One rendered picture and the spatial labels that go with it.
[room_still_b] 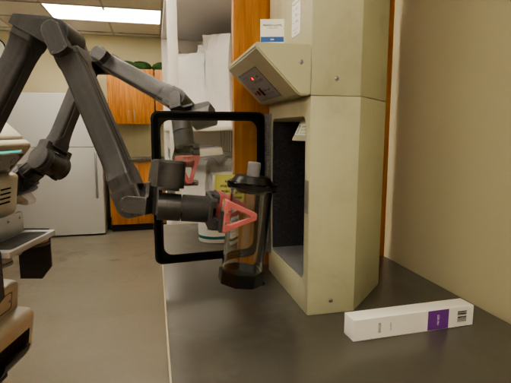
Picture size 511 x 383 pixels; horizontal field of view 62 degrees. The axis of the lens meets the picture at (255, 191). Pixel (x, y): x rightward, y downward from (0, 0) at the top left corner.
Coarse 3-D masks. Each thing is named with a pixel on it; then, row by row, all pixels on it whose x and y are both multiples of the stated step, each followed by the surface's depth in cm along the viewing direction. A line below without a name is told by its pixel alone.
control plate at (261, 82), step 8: (248, 72) 100; (256, 72) 95; (248, 80) 105; (256, 80) 100; (264, 80) 95; (256, 88) 105; (264, 88) 100; (272, 88) 95; (256, 96) 111; (264, 96) 106; (272, 96) 100; (280, 96) 96
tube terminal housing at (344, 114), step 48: (288, 0) 98; (336, 0) 85; (384, 0) 98; (336, 48) 86; (384, 48) 101; (336, 96) 87; (384, 96) 104; (336, 144) 89; (336, 192) 90; (336, 240) 92; (288, 288) 105; (336, 288) 93
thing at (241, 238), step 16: (240, 192) 89; (256, 192) 88; (272, 192) 90; (256, 208) 89; (256, 224) 90; (224, 240) 93; (240, 240) 90; (256, 240) 90; (224, 256) 93; (240, 256) 90; (256, 256) 91; (240, 272) 91; (256, 272) 92
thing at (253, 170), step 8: (248, 168) 91; (256, 168) 91; (240, 176) 90; (248, 176) 90; (256, 176) 91; (264, 176) 94; (248, 184) 88; (256, 184) 88; (264, 184) 89; (272, 184) 91
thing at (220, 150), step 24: (168, 120) 108; (168, 144) 109; (192, 144) 110; (216, 144) 112; (240, 144) 115; (192, 168) 111; (216, 168) 113; (240, 168) 115; (192, 192) 112; (168, 240) 112; (192, 240) 114; (216, 240) 116
